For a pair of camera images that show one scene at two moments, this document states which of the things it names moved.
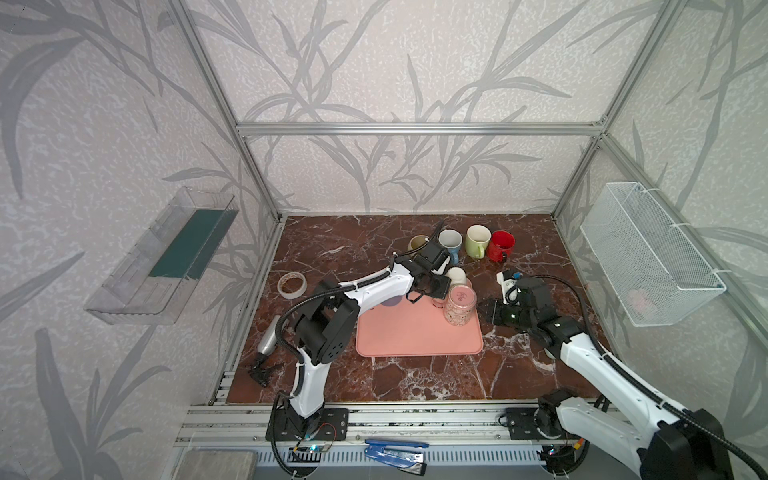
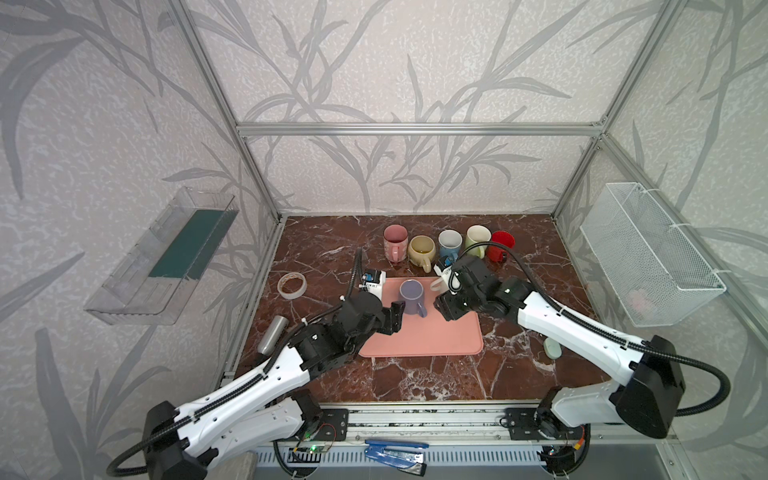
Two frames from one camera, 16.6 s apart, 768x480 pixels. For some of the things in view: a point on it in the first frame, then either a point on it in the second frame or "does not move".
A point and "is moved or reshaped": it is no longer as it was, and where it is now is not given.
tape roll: (292, 285) does not move
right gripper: (501, 310) -> (447, 305)
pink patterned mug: (460, 305) is moved or reshaped
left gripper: (432, 284) -> (387, 313)
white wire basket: (651, 272) does not move
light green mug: (476, 239) does not move
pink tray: (415, 329) does not move
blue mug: (452, 240) does not move
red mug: (501, 245) does not move
